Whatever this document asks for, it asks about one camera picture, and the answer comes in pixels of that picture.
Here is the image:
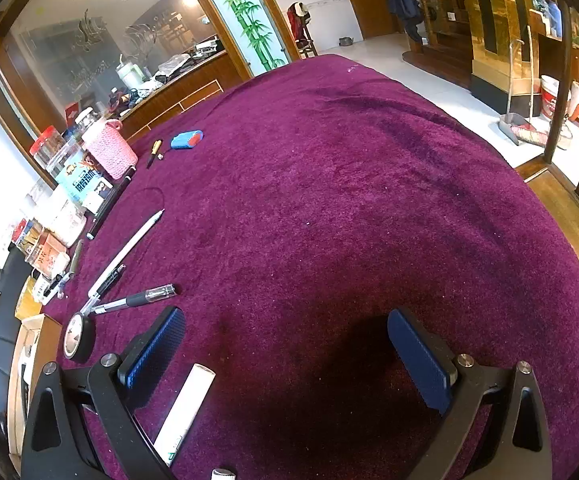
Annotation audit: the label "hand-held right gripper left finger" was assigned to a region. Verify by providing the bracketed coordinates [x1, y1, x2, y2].
[20, 306, 187, 480]

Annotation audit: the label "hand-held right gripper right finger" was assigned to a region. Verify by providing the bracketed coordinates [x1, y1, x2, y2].
[387, 307, 553, 480]

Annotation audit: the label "white cylindrical tube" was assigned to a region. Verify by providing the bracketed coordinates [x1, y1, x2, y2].
[154, 362, 216, 463]

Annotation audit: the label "gel pen with clear cap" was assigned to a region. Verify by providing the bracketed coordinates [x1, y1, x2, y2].
[91, 284, 176, 315]

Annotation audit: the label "black tape roll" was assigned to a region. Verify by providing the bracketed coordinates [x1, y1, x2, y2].
[63, 311, 96, 363]

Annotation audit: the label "black clip pen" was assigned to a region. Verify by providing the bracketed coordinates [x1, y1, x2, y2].
[80, 264, 126, 313]

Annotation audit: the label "white stylus pen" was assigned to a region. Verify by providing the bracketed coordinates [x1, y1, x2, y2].
[88, 209, 165, 301]

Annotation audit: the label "open cardboard box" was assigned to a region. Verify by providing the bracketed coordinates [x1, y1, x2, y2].
[7, 314, 63, 456]

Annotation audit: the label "olive green pen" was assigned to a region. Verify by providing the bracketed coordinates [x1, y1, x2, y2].
[68, 239, 85, 277]

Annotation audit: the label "black and white marker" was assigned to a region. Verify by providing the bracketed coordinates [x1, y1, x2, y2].
[34, 272, 68, 303]

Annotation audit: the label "yellow packet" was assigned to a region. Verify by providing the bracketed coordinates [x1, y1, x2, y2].
[14, 275, 43, 321]

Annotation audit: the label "red printed box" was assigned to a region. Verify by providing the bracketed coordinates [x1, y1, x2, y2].
[24, 232, 70, 278]

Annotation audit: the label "long black pen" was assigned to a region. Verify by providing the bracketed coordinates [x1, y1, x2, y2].
[86, 169, 137, 240]

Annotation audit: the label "white plastic tub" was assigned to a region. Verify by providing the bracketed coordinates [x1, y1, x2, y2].
[34, 185, 88, 246]

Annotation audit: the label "purple tablecloth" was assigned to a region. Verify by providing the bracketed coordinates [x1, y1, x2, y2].
[44, 54, 579, 480]

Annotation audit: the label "blue printed box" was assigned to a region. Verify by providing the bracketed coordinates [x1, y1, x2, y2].
[54, 152, 115, 213]

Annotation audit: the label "dark wooden chair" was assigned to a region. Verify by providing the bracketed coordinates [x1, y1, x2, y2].
[514, 2, 579, 301]

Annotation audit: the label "clear jar with red lid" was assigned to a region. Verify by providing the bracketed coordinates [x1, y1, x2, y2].
[30, 126, 70, 171]

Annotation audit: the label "glass jar with white lid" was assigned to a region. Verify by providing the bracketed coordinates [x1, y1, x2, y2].
[74, 108, 101, 136]

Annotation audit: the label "grey dustpan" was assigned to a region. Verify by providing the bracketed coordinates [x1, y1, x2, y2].
[498, 114, 550, 148]

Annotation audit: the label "wooden counter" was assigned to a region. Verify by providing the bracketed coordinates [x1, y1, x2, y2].
[117, 50, 243, 141]

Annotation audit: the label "white electric kettle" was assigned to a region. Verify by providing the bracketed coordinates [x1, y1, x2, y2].
[116, 57, 146, 91]

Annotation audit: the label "white paint bucket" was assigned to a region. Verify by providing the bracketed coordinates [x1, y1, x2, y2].
[539, 75, 573, 121]

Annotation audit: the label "white mop poles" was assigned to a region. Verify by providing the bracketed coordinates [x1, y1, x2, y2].
[507, 25, 533, 116]

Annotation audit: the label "bamboo painted panel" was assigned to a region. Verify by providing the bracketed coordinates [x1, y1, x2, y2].
[190, 0, 290, 73]

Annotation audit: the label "dark blue jacket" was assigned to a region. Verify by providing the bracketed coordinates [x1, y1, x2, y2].
[387, 0, 425, 43]

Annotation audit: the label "bar stool with clothes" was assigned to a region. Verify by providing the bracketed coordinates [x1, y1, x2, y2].
[287, 2, 319, 59]

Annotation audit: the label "wooden stair railing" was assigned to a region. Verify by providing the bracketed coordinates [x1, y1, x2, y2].
[392, 0, 475, 61]

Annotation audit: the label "blue bottles on shelf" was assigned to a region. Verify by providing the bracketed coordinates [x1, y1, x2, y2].
[529, 0, 565, 38]

